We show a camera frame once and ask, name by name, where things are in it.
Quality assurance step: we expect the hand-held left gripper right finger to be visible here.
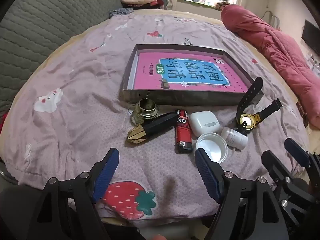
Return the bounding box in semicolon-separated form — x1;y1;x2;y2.
194;148;290;240

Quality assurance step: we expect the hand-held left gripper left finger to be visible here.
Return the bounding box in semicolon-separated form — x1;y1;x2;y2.
26;148;120;240

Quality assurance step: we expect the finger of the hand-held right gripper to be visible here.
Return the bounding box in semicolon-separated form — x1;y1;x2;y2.
284;138;319;170
261;150;297;188

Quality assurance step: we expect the white plastic lid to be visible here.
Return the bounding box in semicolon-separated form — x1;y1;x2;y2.
196;132;228;164

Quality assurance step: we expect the small white pill bottle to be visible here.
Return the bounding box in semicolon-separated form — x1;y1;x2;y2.
221;127;248;150

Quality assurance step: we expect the red lighter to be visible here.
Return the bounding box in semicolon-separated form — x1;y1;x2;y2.
174;109;193;154

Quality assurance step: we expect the black gold wristwatch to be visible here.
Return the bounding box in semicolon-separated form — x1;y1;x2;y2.
235;76;282;135

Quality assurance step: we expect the white earbuds case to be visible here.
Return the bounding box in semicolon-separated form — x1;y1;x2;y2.
188;111;217;138

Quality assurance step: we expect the black gold faceted bottle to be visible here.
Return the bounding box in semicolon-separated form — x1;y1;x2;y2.
127;112;178;145

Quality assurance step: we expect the shiny metal ring fitting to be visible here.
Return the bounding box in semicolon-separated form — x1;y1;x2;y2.
130;99;160;125

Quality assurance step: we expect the shallow cardboard box tray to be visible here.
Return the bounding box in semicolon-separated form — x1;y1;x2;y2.
122;44;265;106

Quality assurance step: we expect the pink printed bedsheet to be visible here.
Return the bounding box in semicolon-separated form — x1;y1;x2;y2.
0;9;308;220

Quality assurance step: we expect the pink quilt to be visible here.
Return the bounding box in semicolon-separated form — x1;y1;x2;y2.
220;4;320;125

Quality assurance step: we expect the pink book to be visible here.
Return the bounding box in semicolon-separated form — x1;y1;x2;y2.
132;52;250;90

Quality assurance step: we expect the black television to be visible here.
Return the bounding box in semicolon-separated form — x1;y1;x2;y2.
301;19;320;50

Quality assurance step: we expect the white metal rack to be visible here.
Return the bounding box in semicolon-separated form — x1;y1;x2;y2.
261;10;282;30

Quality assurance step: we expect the dark patterned cloth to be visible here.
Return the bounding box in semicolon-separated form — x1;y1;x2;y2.
108;7;134;19

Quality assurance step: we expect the grey quilted headboard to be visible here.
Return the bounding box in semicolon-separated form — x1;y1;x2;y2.
0;0;123;115

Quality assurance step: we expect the brown leather strap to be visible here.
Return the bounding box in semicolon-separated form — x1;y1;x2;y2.
296;101;309;128

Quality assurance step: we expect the white wall shelf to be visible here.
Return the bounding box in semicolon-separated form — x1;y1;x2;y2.
306;52;320;73

